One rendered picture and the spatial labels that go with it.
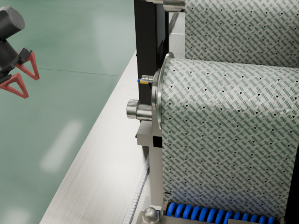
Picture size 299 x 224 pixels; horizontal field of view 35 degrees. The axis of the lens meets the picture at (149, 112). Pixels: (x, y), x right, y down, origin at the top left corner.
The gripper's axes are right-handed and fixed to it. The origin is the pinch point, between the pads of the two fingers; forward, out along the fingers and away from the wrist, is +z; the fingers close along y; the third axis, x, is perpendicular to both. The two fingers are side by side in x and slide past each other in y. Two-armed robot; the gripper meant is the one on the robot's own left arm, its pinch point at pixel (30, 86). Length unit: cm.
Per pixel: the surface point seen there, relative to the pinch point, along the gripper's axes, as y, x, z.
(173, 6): -11, -49, -4
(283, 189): -42, -57, 26
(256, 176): -41, -54, 21
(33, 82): 172, 115, 55
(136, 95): 19.8, -15.4, 25.6
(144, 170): -15.8, -21.5, 29.0
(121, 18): 288, 76, 78
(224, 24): -17, -58, 2
